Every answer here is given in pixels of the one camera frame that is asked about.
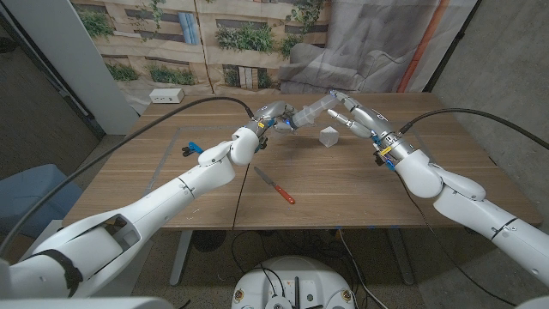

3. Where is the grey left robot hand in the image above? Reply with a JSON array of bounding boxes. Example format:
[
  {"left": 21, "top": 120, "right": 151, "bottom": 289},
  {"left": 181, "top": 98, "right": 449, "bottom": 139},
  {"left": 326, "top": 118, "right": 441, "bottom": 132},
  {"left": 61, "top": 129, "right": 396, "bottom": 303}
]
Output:
[{"left": 246, "top": 100, "right": 299, "bottom": 139}]

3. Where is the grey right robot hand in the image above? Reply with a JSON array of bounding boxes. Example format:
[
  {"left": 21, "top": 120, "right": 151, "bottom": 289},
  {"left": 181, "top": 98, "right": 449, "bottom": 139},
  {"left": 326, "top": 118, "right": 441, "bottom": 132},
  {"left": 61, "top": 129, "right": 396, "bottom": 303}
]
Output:
[{"left": 327, "top": 88, "right": 417, "bottom": 173}]

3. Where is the clear plastic syringe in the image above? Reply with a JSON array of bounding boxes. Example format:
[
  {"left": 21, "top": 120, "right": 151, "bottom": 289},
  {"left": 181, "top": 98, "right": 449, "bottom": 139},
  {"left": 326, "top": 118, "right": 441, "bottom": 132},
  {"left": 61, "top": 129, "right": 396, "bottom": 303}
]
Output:
[{"left": 291, "top": 93, "right": 344, "bottom": 129}]

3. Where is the white cube block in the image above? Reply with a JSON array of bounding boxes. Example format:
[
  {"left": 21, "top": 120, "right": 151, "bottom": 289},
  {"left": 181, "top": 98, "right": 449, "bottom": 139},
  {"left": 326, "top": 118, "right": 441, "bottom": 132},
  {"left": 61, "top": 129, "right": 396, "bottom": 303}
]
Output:
[{"left": 318, "top": 125, "right": 341, "bottom": 148}]

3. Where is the printed fabric backdrop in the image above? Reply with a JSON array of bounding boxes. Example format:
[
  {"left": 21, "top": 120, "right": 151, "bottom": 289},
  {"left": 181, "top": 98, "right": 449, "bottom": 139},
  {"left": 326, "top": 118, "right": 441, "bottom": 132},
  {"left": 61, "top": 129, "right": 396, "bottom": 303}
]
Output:
[{"left": 70, "top": 0, "right": 480, "bottom": 115}]

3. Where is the blue and black clip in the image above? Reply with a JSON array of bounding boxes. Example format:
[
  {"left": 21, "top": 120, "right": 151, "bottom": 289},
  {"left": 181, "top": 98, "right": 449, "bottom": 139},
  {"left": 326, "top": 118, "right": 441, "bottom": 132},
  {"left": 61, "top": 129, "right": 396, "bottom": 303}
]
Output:
[{"left": 181, "top": 142, "right": 204, "bottom": 158}]

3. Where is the black backdrop stand pole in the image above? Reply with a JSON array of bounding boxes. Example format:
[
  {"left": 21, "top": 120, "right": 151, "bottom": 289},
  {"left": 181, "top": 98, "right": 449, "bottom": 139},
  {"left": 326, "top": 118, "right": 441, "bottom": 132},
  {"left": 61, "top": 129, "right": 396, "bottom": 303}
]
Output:
[{"left": 422, "top": 0, "right": 484, "bottom": 94}]

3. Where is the white power strip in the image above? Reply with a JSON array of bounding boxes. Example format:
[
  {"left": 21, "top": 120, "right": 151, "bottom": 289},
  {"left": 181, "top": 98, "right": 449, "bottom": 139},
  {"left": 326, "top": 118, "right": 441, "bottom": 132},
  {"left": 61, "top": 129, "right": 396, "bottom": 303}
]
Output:
[{"left": 148, "top": 88, "right": 185, "bottom": 105}]

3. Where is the white table leg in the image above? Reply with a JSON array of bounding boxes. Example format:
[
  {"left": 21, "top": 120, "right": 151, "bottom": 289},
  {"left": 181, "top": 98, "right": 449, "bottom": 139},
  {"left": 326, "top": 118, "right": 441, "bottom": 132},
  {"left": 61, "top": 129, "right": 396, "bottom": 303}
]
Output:
[
  {"left": 169, "top": 230, "right": 194, "bottom": 288},
  {"left": 388, "top": 227, "right": 415, "bottom": 287}
]

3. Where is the black round floor object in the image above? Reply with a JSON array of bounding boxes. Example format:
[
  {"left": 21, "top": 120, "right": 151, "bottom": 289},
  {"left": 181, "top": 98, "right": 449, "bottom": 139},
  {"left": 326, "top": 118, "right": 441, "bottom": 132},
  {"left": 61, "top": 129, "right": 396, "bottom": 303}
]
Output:
[{"left": 191, "top": 230, "right": 227, "bottom": 253}]

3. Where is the white robot torso base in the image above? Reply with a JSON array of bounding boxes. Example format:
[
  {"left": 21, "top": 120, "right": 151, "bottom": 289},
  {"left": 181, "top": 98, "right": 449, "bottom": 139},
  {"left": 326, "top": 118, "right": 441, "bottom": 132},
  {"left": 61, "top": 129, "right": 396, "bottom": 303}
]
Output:
[{"left": 230, "top": 255, "right": 356, "bottom": 309}]

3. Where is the white column panel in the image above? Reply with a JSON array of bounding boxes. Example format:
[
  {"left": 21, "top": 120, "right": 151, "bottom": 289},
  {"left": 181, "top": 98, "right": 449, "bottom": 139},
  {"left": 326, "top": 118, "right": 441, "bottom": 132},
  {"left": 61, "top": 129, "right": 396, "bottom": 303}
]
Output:
[{"left": 2, "top": 0, "right": 141, "bottom": 136}]

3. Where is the blue grey upholstered seat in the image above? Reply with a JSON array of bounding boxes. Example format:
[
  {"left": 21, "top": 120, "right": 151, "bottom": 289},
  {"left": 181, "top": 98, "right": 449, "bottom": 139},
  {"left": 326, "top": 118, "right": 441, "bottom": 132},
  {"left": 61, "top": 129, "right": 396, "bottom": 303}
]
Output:
[{"left": 0, "top": 163, "right": 85, "bottom": 239}]

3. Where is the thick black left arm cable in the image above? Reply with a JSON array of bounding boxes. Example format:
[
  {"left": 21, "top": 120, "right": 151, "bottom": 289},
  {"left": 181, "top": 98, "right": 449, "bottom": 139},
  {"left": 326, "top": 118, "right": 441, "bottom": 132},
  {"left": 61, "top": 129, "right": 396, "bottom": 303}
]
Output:
[{"left": 0, "top": 95, "right": 256, "bottom": 258}]

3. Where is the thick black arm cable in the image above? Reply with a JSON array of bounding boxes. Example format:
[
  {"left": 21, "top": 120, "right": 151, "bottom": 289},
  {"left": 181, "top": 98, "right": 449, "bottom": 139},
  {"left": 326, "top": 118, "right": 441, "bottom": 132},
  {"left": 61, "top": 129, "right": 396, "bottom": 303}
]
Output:
[
  {"left": 398, "top": 106, "right": 549, "bottom": 151},
  {"left": 0, "top": 95, "right": 256, "bottom": 258}
]

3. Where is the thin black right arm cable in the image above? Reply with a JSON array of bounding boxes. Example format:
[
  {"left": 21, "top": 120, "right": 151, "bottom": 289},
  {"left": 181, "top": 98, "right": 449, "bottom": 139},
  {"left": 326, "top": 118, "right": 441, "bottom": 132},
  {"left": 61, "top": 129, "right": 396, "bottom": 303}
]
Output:
[{"left": 396, "top": 171, "right": 518, "bottom": 308}]

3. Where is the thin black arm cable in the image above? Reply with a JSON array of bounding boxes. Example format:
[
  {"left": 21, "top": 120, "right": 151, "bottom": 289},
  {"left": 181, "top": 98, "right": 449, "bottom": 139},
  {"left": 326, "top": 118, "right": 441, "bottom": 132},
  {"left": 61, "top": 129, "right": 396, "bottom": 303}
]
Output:
[
  {"left": 231, "top": 164, "right": 251, "bottom": 233},
  {"left": 396, "top": 171, "right": 518, "bottom": 308}
]

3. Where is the red handled knife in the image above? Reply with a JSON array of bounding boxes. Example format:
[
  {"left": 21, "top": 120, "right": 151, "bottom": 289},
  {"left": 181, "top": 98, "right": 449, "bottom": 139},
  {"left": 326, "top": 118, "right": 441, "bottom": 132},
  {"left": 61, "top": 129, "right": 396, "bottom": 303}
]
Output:
[{"left": 253, "top": 166, "right": 297, "bottom": 206}]

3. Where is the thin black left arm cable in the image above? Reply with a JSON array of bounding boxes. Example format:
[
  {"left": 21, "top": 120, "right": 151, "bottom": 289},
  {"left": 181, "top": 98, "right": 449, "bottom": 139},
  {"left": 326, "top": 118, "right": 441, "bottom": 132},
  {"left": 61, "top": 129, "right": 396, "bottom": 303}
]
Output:
[{"left": 231, "top": 164, "right": 251, "bottom": 233}]

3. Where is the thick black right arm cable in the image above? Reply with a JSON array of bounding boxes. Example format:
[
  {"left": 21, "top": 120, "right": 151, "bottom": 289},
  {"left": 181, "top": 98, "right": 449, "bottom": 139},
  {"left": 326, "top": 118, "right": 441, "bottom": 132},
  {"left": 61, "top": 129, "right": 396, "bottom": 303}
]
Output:
[{"left": 398, "top": 106, "right": 549, "bottom": 151}]

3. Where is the grey floor cable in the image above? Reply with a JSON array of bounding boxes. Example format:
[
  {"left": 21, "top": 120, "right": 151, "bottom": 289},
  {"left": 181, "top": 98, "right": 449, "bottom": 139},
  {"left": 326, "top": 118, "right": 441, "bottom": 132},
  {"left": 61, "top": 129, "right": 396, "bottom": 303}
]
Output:
[{"left": 337, "top": 229, "right": 378, "bottom": 309}]

